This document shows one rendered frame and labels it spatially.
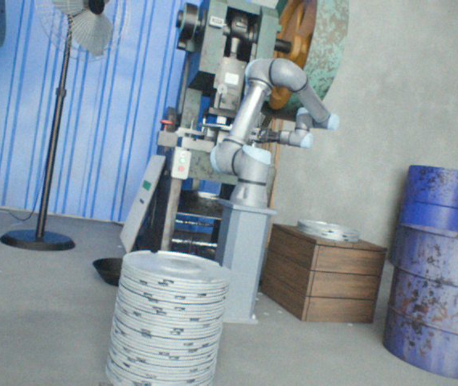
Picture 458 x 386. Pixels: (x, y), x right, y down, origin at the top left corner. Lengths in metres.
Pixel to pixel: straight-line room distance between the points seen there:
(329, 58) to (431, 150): 2.52
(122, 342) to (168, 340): 0.13
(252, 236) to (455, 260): 0.71
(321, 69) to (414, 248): 1.07
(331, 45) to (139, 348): 1.75
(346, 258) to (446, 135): 3.02
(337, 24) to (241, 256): 1.30
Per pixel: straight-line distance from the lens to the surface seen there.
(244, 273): 1.73
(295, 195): 3.98
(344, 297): 2.05
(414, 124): 4.59
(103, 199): 3.60
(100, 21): 2.64
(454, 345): 1.77
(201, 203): 2.38
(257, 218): 1.70
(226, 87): 2.48
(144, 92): 3.62
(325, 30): 2.38
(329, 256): 1.93
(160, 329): 1.12
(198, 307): 1.10
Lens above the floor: 0.58
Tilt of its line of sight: 3 degrees down
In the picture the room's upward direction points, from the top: 10 degrees clockwise
